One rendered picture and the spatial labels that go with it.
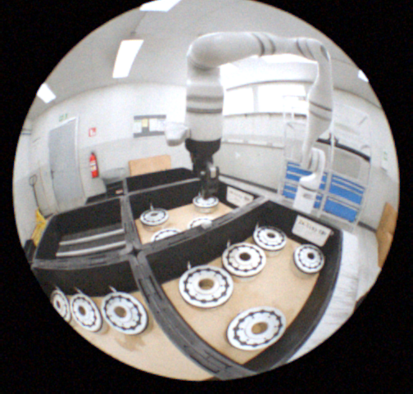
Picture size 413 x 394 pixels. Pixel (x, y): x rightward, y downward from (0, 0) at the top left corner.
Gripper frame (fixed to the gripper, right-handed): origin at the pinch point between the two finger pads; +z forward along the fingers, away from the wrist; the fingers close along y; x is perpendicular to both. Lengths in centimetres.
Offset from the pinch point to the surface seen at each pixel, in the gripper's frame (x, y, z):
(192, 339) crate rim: 10.9, -30.6, -9.7
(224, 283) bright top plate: 3.2, -24.6, 1.6
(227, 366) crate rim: 9.3, -36.0, -12.2
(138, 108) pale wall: 60, 301, 26
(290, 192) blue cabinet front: -164, 41, 102
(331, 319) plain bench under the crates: -22, -65, 3
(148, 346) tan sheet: 21.1, -36.1, -2.3
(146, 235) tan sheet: 19.2, -4.8, 13.2
